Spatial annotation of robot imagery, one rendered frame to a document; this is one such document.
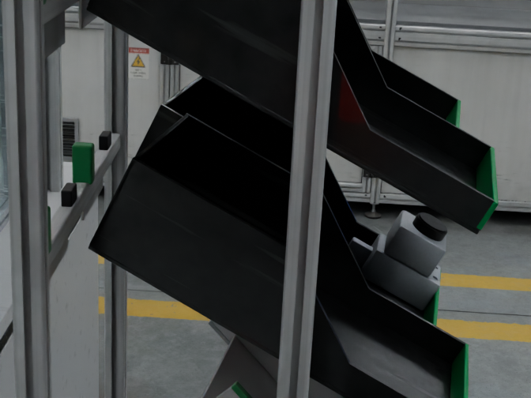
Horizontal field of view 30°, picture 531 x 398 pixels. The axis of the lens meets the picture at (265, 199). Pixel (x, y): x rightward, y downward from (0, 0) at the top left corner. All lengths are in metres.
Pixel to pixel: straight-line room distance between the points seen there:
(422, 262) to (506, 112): 3.76
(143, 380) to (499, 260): 1.80
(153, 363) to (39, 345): 2.62
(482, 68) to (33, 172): 4.01
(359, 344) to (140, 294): 3.03
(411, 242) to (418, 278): 0.03
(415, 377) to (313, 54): 0.28
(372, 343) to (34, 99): 0.32
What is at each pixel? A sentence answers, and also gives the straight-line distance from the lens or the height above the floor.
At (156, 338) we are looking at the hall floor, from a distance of 3.43.
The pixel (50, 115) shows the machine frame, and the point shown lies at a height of 1.03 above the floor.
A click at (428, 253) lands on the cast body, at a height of 1.25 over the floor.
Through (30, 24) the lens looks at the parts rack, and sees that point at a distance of 0.59.
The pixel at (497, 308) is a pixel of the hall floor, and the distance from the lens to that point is 3.87.
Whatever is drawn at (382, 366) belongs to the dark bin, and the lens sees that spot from 0.74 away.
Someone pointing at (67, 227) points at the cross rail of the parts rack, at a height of 1.31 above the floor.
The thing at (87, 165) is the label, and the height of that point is 1.33.
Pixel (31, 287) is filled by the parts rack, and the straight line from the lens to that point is 0.64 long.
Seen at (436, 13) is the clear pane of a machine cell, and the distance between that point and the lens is 4.47.
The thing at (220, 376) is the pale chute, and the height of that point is 1.18.
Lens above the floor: 1.56
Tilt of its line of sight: 19 degrees down
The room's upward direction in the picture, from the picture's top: 3 degrees clockwise
